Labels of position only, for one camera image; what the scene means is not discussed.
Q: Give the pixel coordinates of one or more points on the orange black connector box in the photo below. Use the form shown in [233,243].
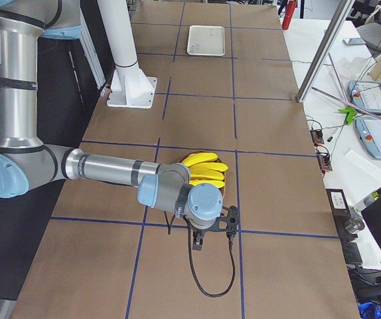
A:
[317,137]

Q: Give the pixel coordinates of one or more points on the aluminium frame post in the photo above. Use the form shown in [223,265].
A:
[327,41]

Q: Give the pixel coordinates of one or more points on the near blue teach pendant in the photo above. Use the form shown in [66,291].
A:
[369,130]

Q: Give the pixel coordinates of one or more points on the black label plate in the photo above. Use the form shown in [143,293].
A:
[337,201]

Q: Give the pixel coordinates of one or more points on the far blue teach pendant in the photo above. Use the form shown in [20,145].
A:
[366,95]

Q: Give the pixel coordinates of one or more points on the blue teach pendant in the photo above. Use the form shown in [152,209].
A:
[366,95]
[369,130]

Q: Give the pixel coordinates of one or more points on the brown wicker basket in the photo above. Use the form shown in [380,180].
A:
[218,160]

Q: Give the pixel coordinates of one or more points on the white rectangular bear tray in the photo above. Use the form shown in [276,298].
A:
[206,40]

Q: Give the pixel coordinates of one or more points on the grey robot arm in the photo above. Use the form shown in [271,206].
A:
[27,163]

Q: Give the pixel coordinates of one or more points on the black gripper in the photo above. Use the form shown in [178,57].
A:
[200,231]

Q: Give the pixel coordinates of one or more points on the red fire extinguisher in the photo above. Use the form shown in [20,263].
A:
[290,8]

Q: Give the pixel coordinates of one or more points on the white paper slip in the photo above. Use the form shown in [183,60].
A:
[363,164]

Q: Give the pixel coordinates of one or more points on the white pedestal column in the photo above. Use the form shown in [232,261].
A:
[130,87]

